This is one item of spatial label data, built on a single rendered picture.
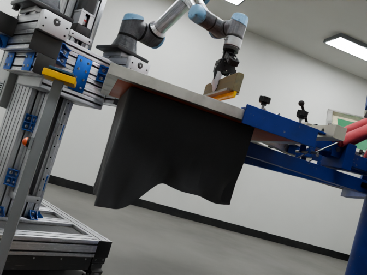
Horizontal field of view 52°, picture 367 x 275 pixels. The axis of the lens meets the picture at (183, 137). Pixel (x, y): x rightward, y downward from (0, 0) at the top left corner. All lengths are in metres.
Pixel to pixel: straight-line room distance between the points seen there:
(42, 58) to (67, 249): 0.94
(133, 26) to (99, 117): 3.22
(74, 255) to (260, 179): 4.28
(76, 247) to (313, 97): 5.06
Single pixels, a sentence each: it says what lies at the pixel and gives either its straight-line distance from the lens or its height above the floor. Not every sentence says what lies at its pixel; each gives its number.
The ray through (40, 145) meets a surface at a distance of 1.62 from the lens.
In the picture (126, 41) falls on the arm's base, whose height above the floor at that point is 1.31.
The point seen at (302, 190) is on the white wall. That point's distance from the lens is 6.35.
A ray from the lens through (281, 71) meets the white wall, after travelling 6.18.
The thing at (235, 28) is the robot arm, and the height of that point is 1.36.
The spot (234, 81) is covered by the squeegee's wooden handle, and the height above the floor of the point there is 1.10.
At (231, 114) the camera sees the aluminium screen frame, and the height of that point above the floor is 0.96.
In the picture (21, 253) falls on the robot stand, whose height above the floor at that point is 0.15.
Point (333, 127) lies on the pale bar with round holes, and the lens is 1.47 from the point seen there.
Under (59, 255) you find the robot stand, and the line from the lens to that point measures 2.02.
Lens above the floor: 0.74
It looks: 4 degrees up
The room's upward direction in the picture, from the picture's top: 17 degrees clockwise
